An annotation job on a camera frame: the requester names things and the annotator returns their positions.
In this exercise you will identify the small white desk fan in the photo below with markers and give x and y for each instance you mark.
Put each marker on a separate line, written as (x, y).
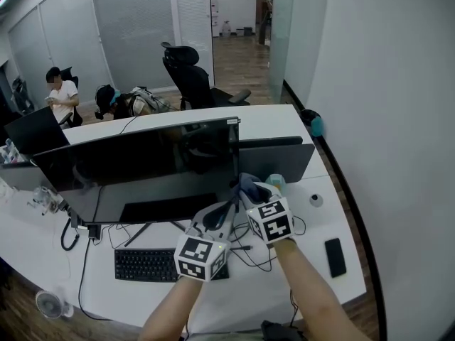
(49, 304)

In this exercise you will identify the black keyboard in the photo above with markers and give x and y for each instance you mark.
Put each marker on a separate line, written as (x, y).
(145, 265)

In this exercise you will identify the dark grey-blue cloth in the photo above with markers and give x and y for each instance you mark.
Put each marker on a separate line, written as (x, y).
(249, 183)

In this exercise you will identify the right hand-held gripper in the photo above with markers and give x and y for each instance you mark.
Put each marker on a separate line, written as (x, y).
(272, 222)

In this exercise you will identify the black waist pouch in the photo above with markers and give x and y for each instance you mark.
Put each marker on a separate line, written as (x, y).
(281, 332)

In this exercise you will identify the clear water bottle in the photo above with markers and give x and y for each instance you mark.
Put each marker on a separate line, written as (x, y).
(46, 199)

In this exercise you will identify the small black bin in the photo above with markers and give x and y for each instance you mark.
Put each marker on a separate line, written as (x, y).
(247, 31)

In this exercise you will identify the person's right forearm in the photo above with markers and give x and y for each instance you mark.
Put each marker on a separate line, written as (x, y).
(313, 297)

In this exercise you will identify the pale green bottle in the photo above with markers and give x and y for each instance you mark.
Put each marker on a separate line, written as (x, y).
(277, 180)

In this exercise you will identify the round grey desk grommet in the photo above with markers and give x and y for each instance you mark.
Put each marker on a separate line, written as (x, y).
(316, 199)

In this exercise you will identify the person's left forearm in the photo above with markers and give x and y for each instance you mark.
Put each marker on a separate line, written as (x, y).
(167, 311)

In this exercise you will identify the black desktop box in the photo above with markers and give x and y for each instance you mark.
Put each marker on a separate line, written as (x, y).
(76, 220)

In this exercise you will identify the black office chair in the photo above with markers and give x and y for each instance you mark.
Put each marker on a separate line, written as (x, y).
(192, 80)
(75, 116)

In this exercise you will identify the clear water jug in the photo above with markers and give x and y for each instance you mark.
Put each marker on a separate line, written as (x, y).
(227, 28)

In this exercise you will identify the black monitor with white sticker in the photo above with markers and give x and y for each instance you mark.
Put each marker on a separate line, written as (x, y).
(142, 169)

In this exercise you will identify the grey desk divider panel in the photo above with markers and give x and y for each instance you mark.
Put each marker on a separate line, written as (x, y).
(284, 160)

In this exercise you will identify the white water dispenser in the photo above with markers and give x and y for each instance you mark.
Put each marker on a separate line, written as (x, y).
(215, 16)

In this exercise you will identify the person's light shirt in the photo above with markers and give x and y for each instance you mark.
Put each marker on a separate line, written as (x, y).
(224, 336)

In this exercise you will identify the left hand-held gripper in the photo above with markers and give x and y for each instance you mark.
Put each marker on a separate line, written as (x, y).
(199, 258)

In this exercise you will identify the black bin with teal bag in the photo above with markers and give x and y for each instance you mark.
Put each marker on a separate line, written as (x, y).
(314, 123)

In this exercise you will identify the black power adapter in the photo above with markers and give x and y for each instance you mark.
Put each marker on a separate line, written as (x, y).
(94, 233)

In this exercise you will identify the black smartphone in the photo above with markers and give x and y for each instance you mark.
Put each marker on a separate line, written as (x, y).
(335, 258)

